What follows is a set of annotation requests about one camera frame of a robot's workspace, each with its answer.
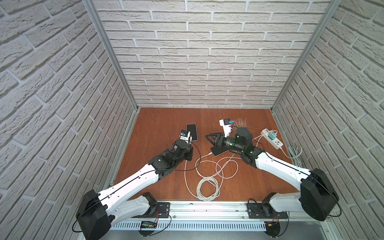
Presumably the green-cased smartphone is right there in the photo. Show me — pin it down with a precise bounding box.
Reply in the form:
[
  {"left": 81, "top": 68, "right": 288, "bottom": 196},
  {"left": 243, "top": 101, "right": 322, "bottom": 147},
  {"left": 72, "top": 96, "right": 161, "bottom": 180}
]
[{"left": 186, "top": 124, "right": 198, "bottom": 142}]

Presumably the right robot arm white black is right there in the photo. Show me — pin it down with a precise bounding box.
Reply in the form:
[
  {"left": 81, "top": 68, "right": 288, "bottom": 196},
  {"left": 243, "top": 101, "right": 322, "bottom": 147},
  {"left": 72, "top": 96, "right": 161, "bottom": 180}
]
[{"left": 206, "top": 128, "right": 340, "bottom": 221}]

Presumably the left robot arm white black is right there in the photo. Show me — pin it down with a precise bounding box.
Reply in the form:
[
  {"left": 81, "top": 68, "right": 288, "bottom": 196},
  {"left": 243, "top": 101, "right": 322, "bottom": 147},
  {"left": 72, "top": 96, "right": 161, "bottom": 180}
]
[{"left": 75, "top": 139, "right": 193, "bottom": 240}]

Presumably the teal USB charger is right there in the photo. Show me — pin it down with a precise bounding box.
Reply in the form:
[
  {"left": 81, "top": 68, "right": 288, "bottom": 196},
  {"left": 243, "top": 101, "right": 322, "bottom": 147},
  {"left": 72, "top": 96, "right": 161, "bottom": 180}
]
[{"left": 268, "top": 132, "right": 277, "bottom": 140}]

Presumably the white power strip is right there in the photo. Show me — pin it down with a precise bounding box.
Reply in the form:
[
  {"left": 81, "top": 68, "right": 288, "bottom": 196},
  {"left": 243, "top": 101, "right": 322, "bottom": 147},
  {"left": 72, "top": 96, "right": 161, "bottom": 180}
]
[{"left": 261, "top": 129, "right": 284, "bottom": 150}]

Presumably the left small circuit board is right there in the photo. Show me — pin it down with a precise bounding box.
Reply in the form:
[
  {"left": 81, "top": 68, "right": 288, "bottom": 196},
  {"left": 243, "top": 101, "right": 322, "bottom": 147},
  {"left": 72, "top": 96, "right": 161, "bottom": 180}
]
[{"left": 140, "top": 221, "right": 158, "bottom": 229}]

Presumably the small circuit board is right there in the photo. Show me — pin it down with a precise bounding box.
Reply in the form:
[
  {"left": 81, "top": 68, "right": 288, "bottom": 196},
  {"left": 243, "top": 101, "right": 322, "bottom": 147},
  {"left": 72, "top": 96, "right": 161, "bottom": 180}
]
[
  {"left": 265, "top": 222, "right": 281, "bottom": 238},
  {"left": 140, "top": 221, "right": 158, "bottom": 229}
]

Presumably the right small circuit board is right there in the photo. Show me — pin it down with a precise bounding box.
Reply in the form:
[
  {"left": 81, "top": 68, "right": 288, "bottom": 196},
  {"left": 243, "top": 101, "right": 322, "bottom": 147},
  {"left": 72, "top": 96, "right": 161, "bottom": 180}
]
[{"left": 265, "top": 222, "right": 281, "bottom": 238}]

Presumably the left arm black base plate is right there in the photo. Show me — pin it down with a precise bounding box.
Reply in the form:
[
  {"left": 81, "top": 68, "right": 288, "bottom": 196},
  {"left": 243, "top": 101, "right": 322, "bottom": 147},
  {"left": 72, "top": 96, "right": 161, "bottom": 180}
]
[{"left": 133, "top": 192, "right": 171, "bottom": 218}]

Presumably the aluminium front rail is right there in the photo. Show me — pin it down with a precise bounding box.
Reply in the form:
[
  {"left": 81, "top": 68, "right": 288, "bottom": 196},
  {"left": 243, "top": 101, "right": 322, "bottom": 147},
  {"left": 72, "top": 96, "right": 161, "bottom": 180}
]
[{"left": 85, "top": 200, "right": 332, "bottom": 223}]

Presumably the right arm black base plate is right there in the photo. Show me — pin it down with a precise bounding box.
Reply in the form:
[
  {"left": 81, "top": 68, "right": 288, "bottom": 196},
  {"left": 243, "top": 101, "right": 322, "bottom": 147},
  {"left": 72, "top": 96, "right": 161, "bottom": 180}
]
[{"left": 247, "top": 192, "right": 288, "bottom": 219}]

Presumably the aluminium frame post right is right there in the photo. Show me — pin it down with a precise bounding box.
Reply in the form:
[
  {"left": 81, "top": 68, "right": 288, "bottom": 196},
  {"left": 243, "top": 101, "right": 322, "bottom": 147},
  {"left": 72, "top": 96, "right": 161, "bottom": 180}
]
[{"left": 271, "top": 0, "right": 342, "bottom": 114}]

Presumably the aluminium frame post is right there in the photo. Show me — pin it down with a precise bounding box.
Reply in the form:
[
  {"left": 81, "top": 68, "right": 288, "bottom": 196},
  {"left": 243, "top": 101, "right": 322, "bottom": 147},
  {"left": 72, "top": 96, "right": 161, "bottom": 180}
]
[
  {"left": 271, "top": 0, "right": 342, "bottom": 114},
  {"left": 83, "top": 0, "right": 139, "bottom": 112}
]

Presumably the aluminium frame post left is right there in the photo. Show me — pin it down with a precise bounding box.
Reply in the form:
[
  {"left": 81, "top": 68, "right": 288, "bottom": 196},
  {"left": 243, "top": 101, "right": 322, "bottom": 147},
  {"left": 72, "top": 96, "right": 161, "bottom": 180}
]
[{"left": 83, "top": 0, "right": 139, "bottom": 112}]

